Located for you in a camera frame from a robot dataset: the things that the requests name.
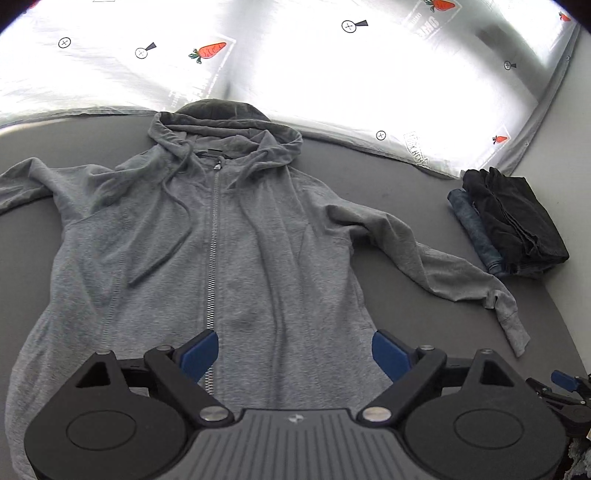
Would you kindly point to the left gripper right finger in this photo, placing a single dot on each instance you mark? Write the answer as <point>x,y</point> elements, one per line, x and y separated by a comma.
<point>414,379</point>

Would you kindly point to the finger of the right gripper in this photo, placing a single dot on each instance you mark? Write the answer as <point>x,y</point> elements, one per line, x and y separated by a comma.
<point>574,414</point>
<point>574,384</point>

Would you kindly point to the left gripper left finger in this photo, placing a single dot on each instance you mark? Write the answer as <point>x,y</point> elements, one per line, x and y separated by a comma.
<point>176,373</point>

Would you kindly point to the grey zip hoodie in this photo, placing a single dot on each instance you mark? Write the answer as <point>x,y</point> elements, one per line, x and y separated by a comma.
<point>214,227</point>

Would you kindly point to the black folded garment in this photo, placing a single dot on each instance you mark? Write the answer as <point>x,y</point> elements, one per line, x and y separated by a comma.
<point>517,224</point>

